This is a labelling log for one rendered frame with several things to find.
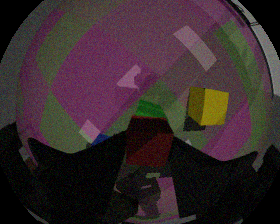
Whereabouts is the yellow cube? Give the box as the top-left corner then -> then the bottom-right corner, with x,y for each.
188,87 -> 229,127

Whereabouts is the red block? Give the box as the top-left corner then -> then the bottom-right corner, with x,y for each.
125,115 -> 175,167

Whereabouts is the green block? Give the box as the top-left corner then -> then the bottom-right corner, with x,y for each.
137,99 -> 164,112
135,104 -> 169,123

